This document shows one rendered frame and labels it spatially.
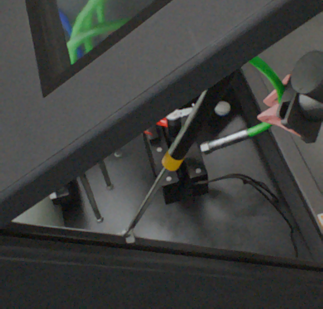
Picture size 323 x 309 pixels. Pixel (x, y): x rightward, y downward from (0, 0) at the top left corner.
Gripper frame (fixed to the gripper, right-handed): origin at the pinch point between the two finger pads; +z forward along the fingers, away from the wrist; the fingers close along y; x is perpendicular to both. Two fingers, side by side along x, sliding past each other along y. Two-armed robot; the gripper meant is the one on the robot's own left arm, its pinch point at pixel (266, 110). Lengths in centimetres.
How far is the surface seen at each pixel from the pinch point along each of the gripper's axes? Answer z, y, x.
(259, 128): 2.1, 2.2, 1.5
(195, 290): 1.6, 30.2, 0.3
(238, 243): 28.4, 13.9, 27.3
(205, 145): 12.2, 5.8, -0.5
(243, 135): 5.0, 3.5, 1.2
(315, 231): 12.6, 7.8, 31.5
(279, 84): -6.6, -0.7, -4.7
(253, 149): 35.7, -10.6, 28.2
